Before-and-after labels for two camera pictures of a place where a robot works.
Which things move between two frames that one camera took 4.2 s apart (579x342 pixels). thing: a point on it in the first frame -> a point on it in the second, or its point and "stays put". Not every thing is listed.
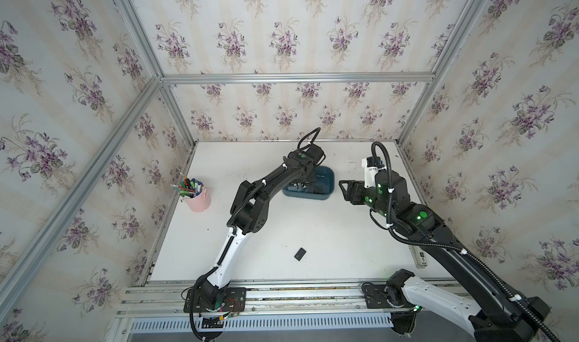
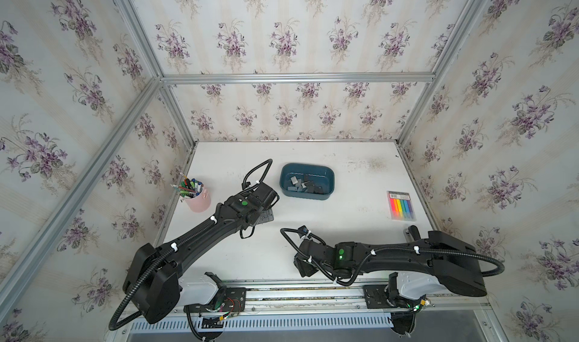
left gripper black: x=313 y=178 -> x=267 y=215
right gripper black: x=356 y=186 -> x=302 y=268
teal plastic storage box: x=322 y=188 stays put
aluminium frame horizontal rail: x=295 y=78 stays put
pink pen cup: x=194 y=192 stays put
